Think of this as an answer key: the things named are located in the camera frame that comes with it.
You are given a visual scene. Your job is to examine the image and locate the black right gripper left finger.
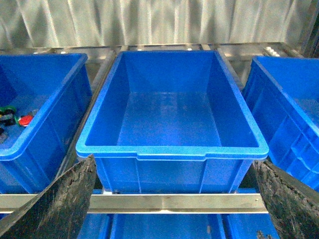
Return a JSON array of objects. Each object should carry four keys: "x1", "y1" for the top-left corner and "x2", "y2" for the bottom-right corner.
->
[{"x1": 0, "y1": 155, "x2": 97, "y2": 239}]

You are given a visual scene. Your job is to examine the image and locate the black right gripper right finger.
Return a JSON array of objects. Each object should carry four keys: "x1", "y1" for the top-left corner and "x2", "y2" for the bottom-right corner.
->
[{"x1": 254, "y1": 160, "x2": 319, "y2": 239}]

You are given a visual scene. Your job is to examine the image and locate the red mushroom push button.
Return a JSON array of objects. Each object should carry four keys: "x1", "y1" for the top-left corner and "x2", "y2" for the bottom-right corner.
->
[{"x1": 18, "y1": 115, "x2": 34, "y2": 127}]

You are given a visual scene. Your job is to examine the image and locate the blue bin with buttons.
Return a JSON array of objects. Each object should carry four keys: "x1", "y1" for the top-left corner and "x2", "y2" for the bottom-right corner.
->
[{"x1": 0, "y1": 53, "x2": 92, "y2": 194}]

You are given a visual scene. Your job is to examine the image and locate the blue lower bin right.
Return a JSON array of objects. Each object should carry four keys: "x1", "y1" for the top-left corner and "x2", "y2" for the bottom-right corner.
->
[{"x1": 223, "y1": 213, "x2": 281, "y2": 239}]

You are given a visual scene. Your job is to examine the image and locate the blue lower bin left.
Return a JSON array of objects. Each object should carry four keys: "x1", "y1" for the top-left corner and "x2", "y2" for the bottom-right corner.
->
[{"x1": 110, "y1": 214, "x2": 226, "y2": 239}]

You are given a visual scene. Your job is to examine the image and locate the green push button near front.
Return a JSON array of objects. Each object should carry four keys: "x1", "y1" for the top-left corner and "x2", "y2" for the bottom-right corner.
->
[{"x1": 0, "y1": 106, "x2": 16, "y2": 117}]

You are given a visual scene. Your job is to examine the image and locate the blue right upper bin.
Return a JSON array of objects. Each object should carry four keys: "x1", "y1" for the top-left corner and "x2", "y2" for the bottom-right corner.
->
[{"x1": 242, "y1": 56, "x2": 319, "y2": 191}]

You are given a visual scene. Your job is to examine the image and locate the blue centre bin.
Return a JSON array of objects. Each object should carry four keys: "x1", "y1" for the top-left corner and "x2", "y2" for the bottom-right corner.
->
[{"x1": 76, "y1": 50, "x2": 269, "y2": 194}]

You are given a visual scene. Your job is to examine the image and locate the steel front shelf rail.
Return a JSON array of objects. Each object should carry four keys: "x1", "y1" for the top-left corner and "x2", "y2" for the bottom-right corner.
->
[{"x1": 0, "y1": 193, "x2": 269, "y2": 215}]

